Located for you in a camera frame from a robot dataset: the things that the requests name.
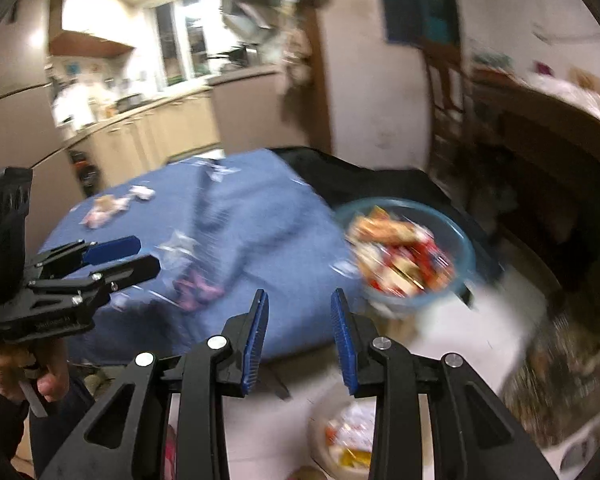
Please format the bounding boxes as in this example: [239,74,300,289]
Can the crumpled beige paper wrapper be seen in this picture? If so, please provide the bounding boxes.
[82,192,132,229]

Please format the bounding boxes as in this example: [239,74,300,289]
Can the dark patterned mat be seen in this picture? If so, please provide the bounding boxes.
[500,305,600,452]

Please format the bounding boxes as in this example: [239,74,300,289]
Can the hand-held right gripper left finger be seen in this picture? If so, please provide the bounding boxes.
[39,288,271,480]

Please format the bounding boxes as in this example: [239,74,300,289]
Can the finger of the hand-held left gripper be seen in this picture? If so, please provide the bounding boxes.
[29,254,162,312]
[27,235,142,281]

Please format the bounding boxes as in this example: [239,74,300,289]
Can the dark wooden cabinet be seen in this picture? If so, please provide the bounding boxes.
[425,45,600,293]

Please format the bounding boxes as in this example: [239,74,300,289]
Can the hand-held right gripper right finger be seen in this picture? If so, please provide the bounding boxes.
[330,287,561,480]

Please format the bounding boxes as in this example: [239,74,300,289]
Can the hanging beige cloth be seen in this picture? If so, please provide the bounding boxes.
[280,25,314,97]

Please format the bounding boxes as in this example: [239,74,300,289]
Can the metal pots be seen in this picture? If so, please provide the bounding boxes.
[205,44,262,69]

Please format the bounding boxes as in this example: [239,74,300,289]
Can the black garbage bag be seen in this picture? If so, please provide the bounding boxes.
[77,170,104,199]
[69,147,101,173]

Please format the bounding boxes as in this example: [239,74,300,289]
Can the beige counter cabinet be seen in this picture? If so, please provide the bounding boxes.
[207,66,322,154]

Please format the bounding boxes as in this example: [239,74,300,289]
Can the pile of wrappers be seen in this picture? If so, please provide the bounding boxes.
[347,206,456,295]

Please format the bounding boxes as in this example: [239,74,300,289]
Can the blue plastic bowl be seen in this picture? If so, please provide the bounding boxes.
[334,196,477,318]

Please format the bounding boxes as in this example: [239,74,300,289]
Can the grey refrigerator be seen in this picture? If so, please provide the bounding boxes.
[0,0,83,198]

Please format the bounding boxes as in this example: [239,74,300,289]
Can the beige plastic bowl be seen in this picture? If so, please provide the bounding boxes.
[307,385,382,480]

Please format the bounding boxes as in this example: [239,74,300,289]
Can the pink wrapper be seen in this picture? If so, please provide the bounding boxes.
[172,269,227,312]

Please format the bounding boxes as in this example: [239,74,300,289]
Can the kitchen window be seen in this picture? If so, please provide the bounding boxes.
[150,0,222,86]

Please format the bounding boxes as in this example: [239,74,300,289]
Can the clear plastic wrapper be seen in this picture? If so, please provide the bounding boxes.
[155,230,202,262]

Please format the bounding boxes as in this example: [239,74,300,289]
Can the beige kitchen base cabinets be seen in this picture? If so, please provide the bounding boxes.
[66,87,222,177]

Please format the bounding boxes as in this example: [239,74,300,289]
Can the blue hanging cloth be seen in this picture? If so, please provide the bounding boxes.
[375,0,462,47]

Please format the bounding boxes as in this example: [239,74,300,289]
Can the beige wall cabinet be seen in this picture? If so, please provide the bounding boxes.
[47,0,137,58]

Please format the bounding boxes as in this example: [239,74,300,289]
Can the person's left hand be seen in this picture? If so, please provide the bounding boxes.
[0,337,72,403]

